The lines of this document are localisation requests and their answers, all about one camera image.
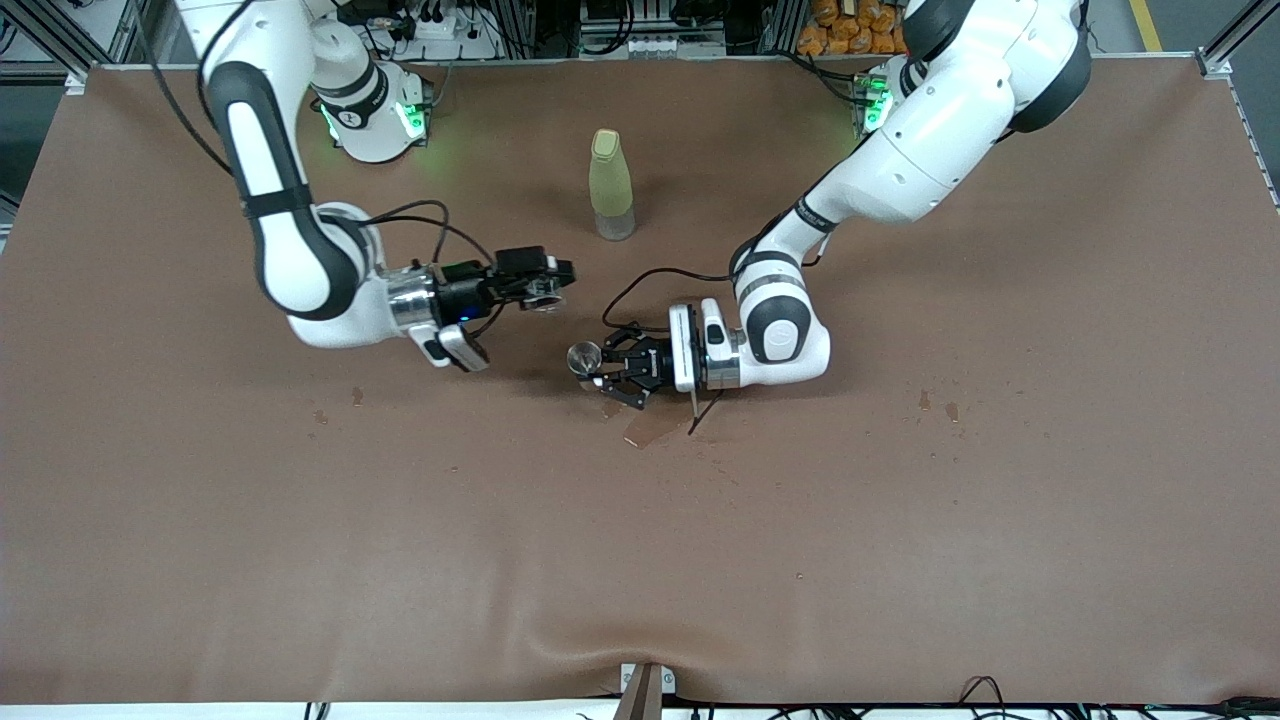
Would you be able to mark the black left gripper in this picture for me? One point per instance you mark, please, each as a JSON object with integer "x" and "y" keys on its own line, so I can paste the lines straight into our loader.
{"x": 655, "y": 364}

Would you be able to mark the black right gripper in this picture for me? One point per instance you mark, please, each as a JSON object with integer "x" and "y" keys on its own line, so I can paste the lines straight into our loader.
{"x": 462, "y": 296}

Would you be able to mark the small clear glass cup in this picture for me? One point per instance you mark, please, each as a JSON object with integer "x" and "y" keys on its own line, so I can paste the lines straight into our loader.
{"x": 545, "y": 300}

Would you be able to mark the steel jigger measuring cup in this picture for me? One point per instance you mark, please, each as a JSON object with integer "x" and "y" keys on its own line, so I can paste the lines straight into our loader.
{"x": 584, "y": 358}

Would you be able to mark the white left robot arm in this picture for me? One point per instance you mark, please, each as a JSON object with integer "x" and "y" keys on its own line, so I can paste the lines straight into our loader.
{"x": 930, "y": 130}

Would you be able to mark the brown liquid puddle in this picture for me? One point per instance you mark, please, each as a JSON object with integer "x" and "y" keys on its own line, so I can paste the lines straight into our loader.
{"x": 650, "y": 430}

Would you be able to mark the yellow-green bottle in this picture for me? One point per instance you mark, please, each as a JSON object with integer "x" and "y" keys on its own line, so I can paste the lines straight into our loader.
{"x": 611, "y": 180}

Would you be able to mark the white socket box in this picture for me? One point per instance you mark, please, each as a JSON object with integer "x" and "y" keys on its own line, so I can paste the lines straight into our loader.
{"x": 650, "y": 45}

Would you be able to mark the white power strip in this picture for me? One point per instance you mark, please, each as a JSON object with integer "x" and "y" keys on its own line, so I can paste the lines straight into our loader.
{"x": 440, "y": 28}

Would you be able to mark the brown table mat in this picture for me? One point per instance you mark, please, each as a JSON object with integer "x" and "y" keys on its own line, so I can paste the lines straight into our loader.
{"x": 400, "y": 560}

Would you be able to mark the orange packets pile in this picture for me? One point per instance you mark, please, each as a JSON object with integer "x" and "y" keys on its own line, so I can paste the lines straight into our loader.
{"x": 850, "y": 30}

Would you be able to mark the aluminium profile post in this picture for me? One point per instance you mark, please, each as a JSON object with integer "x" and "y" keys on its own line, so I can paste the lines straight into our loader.
{"x": 640, "y": 695}

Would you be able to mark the aluminium frame profile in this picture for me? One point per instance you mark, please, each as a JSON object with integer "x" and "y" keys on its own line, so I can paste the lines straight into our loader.
{"x": 1216, "y": 66}
{"x": 50, "y": 38}

